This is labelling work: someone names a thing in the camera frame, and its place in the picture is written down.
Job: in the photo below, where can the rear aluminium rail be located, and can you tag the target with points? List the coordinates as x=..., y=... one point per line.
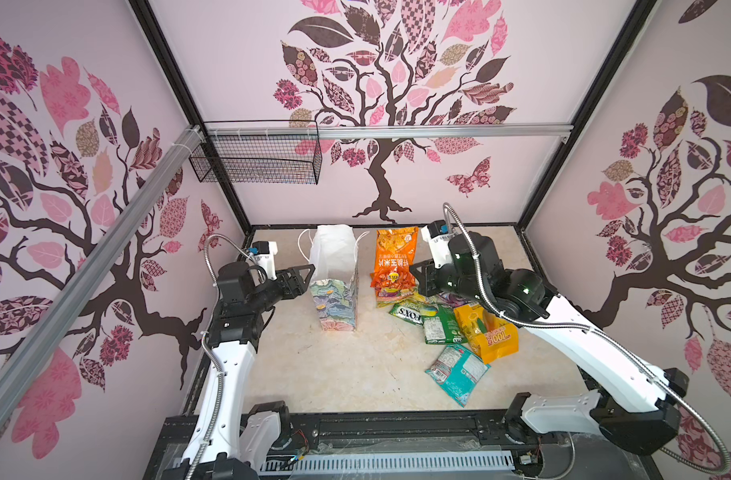
x=390, y=132

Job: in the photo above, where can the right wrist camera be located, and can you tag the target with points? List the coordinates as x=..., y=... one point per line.
x=436, y=234

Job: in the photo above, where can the aluminium rail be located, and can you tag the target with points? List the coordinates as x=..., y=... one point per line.
x=27, y=362
x=390, y=132

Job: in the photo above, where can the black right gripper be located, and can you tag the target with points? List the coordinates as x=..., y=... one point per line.
x=423, y=277

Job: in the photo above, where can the orange snack packet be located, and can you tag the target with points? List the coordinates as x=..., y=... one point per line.
x=395, y=253

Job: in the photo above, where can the floral white paper bag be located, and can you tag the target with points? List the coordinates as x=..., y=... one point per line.
x=334, y=252

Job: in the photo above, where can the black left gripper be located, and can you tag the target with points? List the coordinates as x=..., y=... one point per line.
x=299, y=286

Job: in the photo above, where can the orange red Fox's candy packet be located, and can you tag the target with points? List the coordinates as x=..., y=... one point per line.
x=386, y=297

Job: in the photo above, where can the black base frame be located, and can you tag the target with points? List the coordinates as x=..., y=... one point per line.
x=551, y=456

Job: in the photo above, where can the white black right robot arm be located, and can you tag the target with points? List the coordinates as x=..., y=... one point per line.
x=633, y=406

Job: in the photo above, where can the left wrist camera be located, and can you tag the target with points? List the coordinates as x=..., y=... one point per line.
x=263, y=253

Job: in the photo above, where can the dark green Fox's candy packet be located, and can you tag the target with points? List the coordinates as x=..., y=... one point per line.
x=442, y=328

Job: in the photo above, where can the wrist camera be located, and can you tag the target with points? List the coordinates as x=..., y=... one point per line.
x=436, y=234
x=263, y=253

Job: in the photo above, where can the purple Fox's candy packet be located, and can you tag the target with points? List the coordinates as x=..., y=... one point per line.
x=450, y=299

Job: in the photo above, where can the black wire basket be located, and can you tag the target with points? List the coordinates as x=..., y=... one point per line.
x=260, y=151

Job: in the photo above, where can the left aluminium rail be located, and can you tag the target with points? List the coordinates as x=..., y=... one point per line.
x=27, y=362

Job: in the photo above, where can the yellow snack packet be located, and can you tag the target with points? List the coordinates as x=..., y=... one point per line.
x=490, y=337

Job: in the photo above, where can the teal Fox's candy packet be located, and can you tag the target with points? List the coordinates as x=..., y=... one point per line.
x=457, y=371

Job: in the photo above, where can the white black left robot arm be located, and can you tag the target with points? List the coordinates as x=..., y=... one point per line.
x=222, y=446

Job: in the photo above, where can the light green Fox's candy packet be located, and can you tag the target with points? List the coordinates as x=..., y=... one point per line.
x=408, y=311

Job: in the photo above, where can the white slotted cable duct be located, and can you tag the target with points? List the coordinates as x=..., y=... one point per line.
x=391, y=463

